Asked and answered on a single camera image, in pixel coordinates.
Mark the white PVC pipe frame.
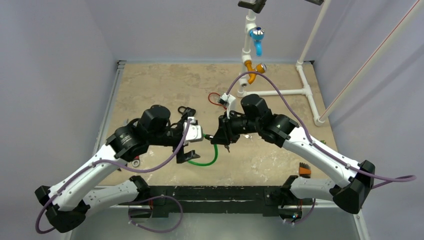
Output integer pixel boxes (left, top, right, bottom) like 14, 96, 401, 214
237, 0, 424, 127

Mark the red cable lock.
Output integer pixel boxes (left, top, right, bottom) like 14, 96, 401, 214
207, 92, 226, 109

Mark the orange black brush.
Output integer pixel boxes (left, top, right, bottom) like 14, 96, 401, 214
298, 162, 312, 179

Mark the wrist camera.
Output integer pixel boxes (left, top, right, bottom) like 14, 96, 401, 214
218, 93, 236, 119
183, 116, 204, 145

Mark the black padlock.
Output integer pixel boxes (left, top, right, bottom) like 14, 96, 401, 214
177, 106, 196, 117

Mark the orange faucet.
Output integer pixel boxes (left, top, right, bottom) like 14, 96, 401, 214
244, 60, 267, 85

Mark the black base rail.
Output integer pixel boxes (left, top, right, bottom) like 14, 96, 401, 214
124, 176, 313, 219

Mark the green cable lock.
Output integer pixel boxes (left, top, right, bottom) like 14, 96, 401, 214
188, 133, 219, 168

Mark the blue faucet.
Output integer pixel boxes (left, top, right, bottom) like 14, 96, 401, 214
249, 26, 265, 57

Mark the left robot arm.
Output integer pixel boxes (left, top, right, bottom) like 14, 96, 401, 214
35, 105, 204, 233

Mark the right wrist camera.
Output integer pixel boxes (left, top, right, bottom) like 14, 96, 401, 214
218, 93, 236, 119

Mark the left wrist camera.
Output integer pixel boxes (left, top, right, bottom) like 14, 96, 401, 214
183, 116, 204, 145

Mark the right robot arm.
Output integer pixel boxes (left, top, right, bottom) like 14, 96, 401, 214
211, 93, 376, 214

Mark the red adjustable wrench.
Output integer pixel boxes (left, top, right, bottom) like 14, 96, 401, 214
131, 159, 140, 168

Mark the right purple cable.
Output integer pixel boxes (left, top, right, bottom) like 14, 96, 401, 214
226, 71, 417, 190

